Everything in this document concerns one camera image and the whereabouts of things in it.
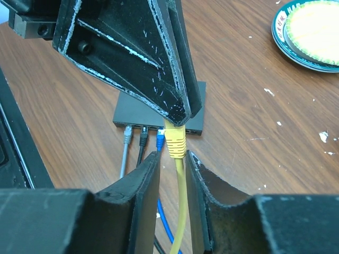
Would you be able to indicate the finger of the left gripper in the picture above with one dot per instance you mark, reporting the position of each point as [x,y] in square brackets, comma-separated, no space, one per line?
[129,45]
[182,43]

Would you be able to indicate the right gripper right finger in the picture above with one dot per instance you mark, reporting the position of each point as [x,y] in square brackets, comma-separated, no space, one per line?
[224,219]

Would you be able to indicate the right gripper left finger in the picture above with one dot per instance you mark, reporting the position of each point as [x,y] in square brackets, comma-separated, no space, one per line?
[119,219]

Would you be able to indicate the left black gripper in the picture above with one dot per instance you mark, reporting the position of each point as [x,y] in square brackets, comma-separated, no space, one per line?
[32,19]

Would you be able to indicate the black network switch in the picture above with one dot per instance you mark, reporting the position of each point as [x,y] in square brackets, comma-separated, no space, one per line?
[129,111]

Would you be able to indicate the yellow and green plate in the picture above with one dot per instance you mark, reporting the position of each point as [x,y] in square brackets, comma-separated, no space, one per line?
[307,33]

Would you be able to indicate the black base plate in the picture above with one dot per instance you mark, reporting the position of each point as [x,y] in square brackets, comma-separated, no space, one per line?
[21,164]

